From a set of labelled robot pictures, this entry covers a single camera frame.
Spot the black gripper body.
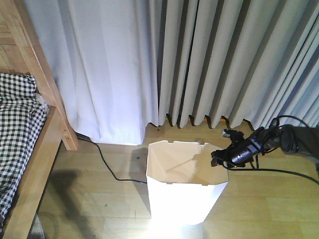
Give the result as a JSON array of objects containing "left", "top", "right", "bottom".
[{"left": 211, "top": 140, "right": 254, "bottom": 167}]

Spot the white plastic trash bin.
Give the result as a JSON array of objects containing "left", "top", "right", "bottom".
[{"left": 146, "top": 140, "right": 229, "bottom": 225}]

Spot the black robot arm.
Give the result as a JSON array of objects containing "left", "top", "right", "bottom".
[{"left": 211, "top": 124, "right": 319, "bottom": 184}]

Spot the grey pleated curtain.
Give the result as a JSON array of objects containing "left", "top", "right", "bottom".
[{"left": 147, "top": 0, "right": 319, "bottom": 128}]

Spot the white curtain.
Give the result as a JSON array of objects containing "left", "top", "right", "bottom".
[{"left": 25, "top": 0, "right": 158, "bottom": 145}]

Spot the grey round rug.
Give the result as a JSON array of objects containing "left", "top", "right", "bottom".
[{"left": 27, "top": 214, "right": 45, "bottom": 239}]

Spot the black white checkered bedding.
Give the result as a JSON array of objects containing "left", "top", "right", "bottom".
[{"left": 0, "top": 73, "right": 47, "bottom": 223}]

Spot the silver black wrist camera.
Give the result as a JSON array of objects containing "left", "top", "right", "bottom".
[{"left": 221, "top": 128, "right": 244, "bottom": 144}]

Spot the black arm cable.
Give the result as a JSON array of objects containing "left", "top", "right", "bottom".
[{"left": 223, "top": 115, "right": 319, "bottom": 186}]

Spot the black floor power cable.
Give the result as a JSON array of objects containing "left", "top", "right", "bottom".
[{"left": 75, "top": 132, "right": 148, "bottom": 185}]

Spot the wooden bed frame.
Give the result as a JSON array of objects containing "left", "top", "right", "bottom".
[{"left": 0, "top": 0, "right": 78, "bottom": 239}]

